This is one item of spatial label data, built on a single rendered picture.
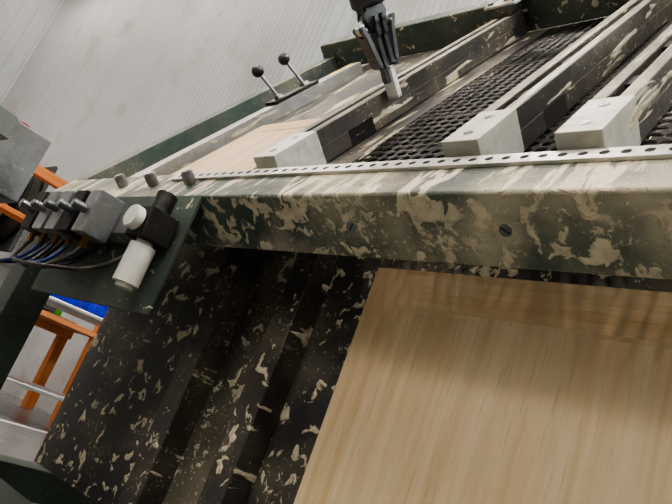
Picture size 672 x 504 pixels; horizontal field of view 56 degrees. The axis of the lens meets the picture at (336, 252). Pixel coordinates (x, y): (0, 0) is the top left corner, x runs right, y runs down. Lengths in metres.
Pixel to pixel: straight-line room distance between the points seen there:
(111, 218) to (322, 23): 5.06
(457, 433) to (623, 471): 0.23
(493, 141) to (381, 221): 0.20
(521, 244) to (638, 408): 0.25
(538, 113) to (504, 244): 0.33
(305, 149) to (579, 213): 0.65
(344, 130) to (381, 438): 0.64
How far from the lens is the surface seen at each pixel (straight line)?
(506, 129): 1.00
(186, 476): 1.36
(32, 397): 6.12
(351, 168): 1.02
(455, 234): 0.85
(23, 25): 11.58
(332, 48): 2.51
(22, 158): 1.74
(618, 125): 0.90
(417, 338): 1.06
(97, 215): 1.29
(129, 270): 1.17
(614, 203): 0.74
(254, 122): 1.89
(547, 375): 0.95
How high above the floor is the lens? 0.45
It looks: 17 degrees up
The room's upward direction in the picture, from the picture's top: 21 degrees clockwise
